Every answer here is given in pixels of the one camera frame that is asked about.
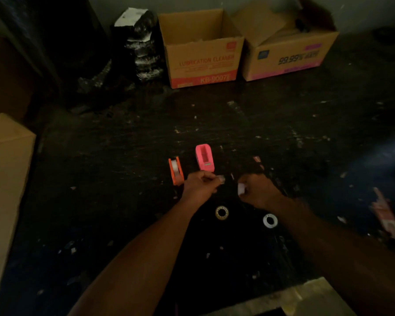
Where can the person's left hand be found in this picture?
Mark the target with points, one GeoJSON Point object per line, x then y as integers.
{"type": "Point", "coordinates": [197, 190]}

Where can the person's right hand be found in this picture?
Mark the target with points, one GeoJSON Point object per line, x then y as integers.
{"type": "Point", "coordinates": [261, 194]}

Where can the person's left fingers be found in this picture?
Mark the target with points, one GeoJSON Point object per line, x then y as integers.
{"type": "Point", "coordinates": [206, 177]}

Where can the person's right fingers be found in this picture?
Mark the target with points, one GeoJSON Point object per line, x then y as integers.
{"type": "Point", "coordinates": [246, 187]}

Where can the white tape piece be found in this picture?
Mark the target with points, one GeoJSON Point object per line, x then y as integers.
{"type": "Point", "coordinates": [241, 189]}

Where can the clear tape piece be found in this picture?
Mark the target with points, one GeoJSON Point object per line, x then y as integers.
{"type": "Point", "coordinates": [221, 179]}

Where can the person's left forearm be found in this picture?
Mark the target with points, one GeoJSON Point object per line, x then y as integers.
{"type": "Point", "coordinates": [144, 263]}

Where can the person's right forearm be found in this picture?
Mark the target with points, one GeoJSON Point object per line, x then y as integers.
{"type": "Point", "coordinates": [342, 259]}

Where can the pink tape dispenser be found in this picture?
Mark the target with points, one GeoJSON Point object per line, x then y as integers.
{"type": "Point", "coordinates": [204, 157]}

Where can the small pink scrap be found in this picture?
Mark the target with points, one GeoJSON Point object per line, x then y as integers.
{"type": "Point", "coordinates": [257, 159]}

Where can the orange tape dispenser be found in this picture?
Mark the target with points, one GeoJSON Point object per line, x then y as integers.
{"type": "Point", "coordinates": [176, 171]}

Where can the yellowish tape roll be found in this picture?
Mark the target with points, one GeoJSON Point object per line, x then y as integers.
{"type": "Point", "coordinates": [222, 212]}

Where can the white tape roll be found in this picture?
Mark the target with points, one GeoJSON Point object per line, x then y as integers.
{"type": "Point", "coordinates": [270, 221]}

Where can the cardboard box with red print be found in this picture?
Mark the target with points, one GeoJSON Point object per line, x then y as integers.
{"type": "Point", "coordinates": [202, 62]}

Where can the cardboard box with pink print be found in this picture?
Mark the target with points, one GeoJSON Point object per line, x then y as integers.
{"type": "Point", "coordinates": [283, 52]}

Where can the pink packet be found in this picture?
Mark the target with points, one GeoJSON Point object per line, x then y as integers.
{"type": "Point", "coordinates": [385, 217]}

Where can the black wrapped bundle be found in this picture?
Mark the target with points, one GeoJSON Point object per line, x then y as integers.
{"type": "Point", "coordinates": [138, 46]}

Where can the plain cardboard box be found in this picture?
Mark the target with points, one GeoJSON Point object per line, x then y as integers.
{"type": "Point", "coordinates": [5, 200]}

